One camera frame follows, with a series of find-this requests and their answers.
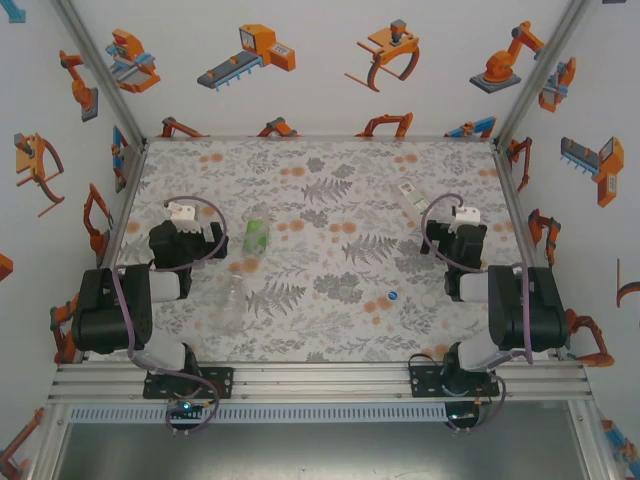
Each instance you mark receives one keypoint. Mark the green label plastic bottle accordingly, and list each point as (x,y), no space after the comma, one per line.
(256,235)

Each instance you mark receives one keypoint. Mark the clear bottle white green label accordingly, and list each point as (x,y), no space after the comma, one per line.
(411,200)

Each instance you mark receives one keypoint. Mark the clear unlabelled plastic bottle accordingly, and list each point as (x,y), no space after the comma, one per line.
(231,307)

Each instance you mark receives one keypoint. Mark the blue bottle cap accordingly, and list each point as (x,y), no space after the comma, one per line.
(393,296)

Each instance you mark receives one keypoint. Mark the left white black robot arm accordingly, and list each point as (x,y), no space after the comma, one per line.
(110,310)

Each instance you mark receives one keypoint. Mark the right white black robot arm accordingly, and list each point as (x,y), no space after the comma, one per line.
(525,310)

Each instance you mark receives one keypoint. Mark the grey floral table cloth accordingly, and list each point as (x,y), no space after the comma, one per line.
(320,330)

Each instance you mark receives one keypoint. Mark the small circuit board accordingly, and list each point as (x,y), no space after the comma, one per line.
(460,415)
(185,407)

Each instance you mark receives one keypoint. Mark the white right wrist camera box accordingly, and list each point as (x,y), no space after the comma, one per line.
(467,217)

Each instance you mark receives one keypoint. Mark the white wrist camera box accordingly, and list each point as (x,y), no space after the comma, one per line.
(182,215)
(467,217)

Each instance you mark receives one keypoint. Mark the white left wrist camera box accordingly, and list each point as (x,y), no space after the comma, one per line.
(182,215)

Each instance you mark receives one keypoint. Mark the aluminium table side rail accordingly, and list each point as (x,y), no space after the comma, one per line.
(127,190)
(512,200)

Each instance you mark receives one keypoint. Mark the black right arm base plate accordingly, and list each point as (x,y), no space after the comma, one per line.
(422,382)

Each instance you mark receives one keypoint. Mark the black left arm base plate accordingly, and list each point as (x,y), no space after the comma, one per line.
(222,382)

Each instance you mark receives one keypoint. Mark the aluminium frame rail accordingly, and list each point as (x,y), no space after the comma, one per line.
(320,382)

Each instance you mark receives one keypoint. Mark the aluminium frame post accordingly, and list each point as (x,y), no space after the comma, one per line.
(540,75)
(102,75)

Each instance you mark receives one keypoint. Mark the aluminium frame leg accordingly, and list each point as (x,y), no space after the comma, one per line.
(592,445)
(50,445)

